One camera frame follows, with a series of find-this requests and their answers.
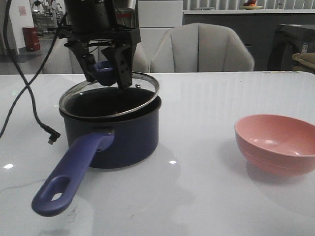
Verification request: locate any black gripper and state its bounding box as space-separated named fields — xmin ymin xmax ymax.
xmin=58 ymin=23 xmax=141 ymax=89

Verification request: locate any glass lid blue knob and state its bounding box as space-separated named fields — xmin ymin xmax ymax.
xmin=59 ymin=61 xmax=159 ymax=119

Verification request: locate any pink bowl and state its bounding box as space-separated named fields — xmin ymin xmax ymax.
xmin=234 ymin=114 xmax=315 ymax=177

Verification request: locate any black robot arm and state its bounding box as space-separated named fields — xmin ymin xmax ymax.
xmin=58 ymin=0 xmax=141 ymax=89

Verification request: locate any left grey upholstered chair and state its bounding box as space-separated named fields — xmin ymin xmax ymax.
xmin=42 ymin=38 xmax=149 ymax=74

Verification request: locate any grey upholstered chair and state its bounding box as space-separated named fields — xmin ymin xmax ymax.
xmin=150 ymin=23 xmax=255 ymax=73
xmin=42 ymin=38 xmax=149 ymax=74

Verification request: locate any white cabinet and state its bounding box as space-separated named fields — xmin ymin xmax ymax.
xmin=138 ymin=0 xmax=183 ymax=61

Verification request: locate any red bin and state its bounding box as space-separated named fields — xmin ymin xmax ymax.
xmin=22 ymin=27 xmax=40 ymax=52

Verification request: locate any right grey upholstered chair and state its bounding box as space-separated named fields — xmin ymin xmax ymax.
xmin=150 ymin=23 xmax=255 ymax=73

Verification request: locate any fruit plate on counter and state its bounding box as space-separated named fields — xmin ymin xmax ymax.
xmin=241 ymin=0 xmax=263 ymax=10

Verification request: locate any grey counter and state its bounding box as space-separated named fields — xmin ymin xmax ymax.
xmin=184 ymin=9 xmax=315 ymax=71

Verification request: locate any dark appliance at right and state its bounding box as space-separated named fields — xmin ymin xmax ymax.
xmin=267 ymin=24 xmax=315 ymax=71

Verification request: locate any beige cushion at right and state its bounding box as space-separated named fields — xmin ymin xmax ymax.
xmin=292 ymin=52 xmax=315 ymax=74

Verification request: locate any blue saucepan with handle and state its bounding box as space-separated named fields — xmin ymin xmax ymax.
xmin=31 ymin=97 xmax=161 ymax=217

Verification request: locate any black cable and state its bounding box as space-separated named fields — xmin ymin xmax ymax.
xmin=0 ymin=0 xmax=68 ymax=146

